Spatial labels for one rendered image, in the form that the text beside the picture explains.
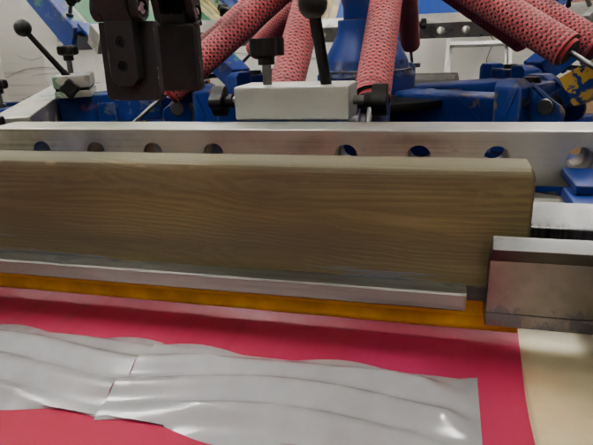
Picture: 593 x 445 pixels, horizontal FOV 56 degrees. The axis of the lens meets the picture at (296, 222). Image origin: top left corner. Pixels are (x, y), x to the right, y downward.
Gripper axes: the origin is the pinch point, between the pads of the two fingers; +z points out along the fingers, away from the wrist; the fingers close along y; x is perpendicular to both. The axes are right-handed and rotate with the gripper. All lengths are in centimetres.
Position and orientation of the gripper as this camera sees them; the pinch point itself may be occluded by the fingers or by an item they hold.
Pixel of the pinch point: (156, 61)
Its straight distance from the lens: 34.2
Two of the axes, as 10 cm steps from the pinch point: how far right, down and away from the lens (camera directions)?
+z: 0.3, 9.5, 3.1
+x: 9.7, 0.5, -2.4
